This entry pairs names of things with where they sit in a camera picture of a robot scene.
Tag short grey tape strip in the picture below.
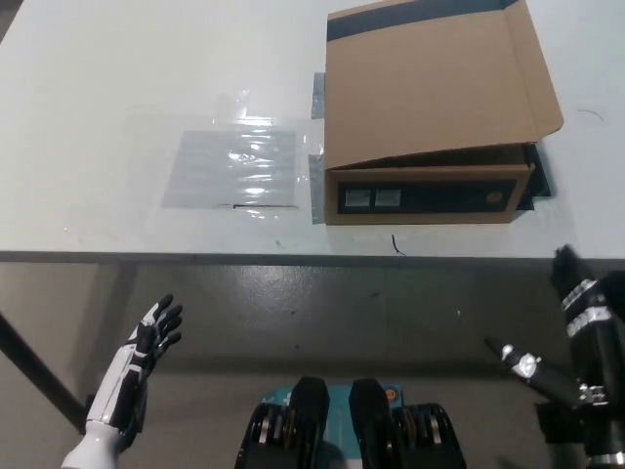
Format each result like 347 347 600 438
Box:
309 71 328 121

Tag clear plastic bag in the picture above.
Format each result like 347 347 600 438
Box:
119 90 326 226

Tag long grey tape strip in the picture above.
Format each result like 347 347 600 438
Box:
307 152 328 226

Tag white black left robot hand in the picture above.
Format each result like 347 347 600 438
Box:
85 292 185 435

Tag black table leg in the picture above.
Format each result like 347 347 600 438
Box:
0 311 99 434

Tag brown cardboard storage box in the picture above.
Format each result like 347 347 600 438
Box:
322 0 566 227

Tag grey translucent plastic sheet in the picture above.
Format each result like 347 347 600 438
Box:
160 128 302 211

